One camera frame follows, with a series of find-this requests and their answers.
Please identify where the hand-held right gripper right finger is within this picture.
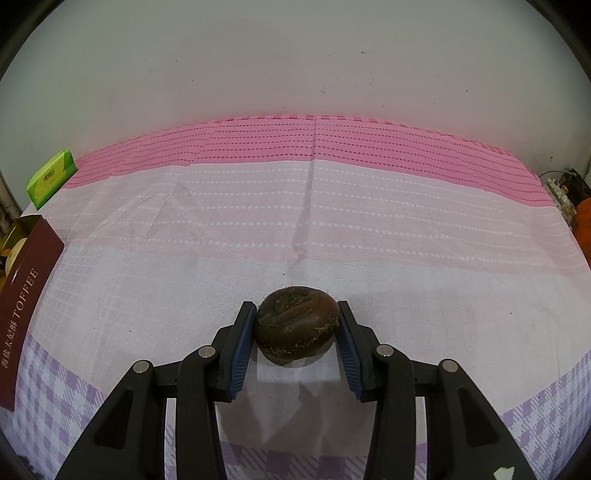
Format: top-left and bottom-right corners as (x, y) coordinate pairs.
(336, 300), (537, 480)

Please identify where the pale yellow pear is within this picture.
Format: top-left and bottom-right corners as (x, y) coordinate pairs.
(6, 237), (28, 271)

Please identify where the dark red tin box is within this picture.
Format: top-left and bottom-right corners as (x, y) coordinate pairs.
(0, 215), (65, 412)

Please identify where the pale small clutter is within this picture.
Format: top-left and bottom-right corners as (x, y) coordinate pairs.
(540, 168), (591, 227)

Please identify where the orange plastic bag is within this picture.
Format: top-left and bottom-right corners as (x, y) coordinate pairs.
(574, 196), (591, 273)

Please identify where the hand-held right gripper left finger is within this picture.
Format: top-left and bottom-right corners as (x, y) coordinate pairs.
(55, 301), (258, 480)

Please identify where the green tissue pack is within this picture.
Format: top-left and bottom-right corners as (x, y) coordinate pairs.
(25, 148), (77, 209)

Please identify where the dark brown passion fruit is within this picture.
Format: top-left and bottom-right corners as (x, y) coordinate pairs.
(255, 286), (341, 367)

